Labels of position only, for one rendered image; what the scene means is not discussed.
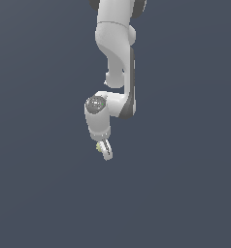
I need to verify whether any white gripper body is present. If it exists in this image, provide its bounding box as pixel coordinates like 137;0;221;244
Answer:
97;138;115;162

